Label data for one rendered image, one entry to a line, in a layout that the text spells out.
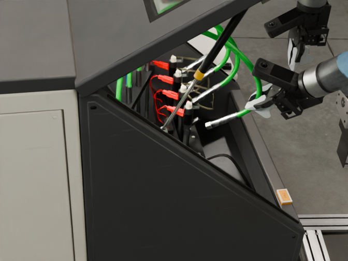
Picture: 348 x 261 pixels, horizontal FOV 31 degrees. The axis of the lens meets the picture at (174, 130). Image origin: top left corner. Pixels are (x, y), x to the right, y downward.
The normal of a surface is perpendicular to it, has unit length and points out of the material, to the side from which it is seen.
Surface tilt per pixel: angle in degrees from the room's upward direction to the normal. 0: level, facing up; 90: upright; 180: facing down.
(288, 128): 0
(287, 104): 103
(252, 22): 0
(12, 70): 0
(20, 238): 90
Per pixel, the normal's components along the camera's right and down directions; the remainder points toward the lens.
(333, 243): 0.05, -0.77
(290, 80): 0.14, -0.59
